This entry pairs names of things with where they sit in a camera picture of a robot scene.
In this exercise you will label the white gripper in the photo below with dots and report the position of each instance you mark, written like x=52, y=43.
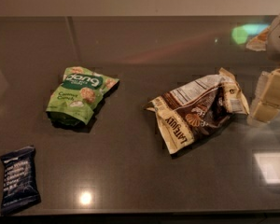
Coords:
x=268, y=87

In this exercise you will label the brown Late July chip bag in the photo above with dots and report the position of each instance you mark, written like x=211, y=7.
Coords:
x=198, y=109

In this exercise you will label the green rice chip bag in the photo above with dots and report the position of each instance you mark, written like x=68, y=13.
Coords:
x=77, y=97

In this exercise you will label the dark blue snack bar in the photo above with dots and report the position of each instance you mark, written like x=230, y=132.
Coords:
x=19, y=182

